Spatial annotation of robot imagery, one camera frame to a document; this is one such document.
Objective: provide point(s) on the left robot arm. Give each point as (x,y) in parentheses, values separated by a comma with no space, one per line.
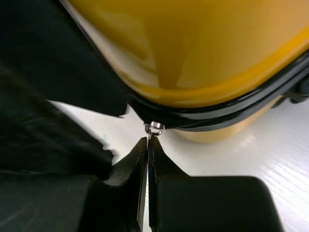
(45,57)

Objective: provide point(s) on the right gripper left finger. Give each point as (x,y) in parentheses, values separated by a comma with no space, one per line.
(83,203)

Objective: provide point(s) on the yellow hard-shell suitcase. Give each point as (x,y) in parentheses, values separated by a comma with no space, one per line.
(204,68)

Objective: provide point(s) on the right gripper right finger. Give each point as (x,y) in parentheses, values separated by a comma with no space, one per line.
(179,202)

